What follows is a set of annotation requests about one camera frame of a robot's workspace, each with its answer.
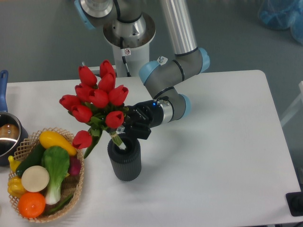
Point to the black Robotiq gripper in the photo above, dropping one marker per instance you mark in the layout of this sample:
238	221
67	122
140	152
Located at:
140	118

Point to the red tulip bouquet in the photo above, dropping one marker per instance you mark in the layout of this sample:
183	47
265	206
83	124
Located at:
99	103

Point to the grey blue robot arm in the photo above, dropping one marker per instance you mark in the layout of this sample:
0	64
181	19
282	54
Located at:
160	76

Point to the dark grey ribbed vase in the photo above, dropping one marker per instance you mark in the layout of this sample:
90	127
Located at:
125	163

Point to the purple radish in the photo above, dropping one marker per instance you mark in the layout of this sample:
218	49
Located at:
75	166

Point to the green bok choy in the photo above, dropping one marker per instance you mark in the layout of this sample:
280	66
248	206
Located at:
56	161

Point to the yellow squash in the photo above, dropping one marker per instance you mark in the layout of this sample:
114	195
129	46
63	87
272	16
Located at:
51	138

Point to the woven wicker basket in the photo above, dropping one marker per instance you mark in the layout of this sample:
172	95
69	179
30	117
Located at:
70	185

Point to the dark green cucumber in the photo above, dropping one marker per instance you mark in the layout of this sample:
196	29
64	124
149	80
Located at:
33	159

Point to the green bean pod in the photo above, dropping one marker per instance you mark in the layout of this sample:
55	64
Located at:
59	206

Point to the cream round disc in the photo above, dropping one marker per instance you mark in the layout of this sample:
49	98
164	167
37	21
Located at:
35	179

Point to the yellow banana tip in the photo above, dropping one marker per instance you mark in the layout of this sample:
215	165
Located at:
13	163

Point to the orange fruit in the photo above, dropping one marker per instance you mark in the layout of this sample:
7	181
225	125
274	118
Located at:
31	204

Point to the yellow bell pepper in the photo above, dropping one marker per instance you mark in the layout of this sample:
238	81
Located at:
15	187

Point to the black device at edge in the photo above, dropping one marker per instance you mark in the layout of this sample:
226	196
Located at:
295	203

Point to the blue plastic bag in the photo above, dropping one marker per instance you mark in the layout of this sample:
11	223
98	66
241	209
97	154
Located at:
283	15

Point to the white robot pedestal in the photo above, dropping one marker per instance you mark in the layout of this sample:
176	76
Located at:
130	35

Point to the blue handled saucepan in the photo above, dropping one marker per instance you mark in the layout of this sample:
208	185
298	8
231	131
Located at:
12	133

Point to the white frame at right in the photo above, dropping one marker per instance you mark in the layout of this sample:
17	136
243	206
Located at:
293	108

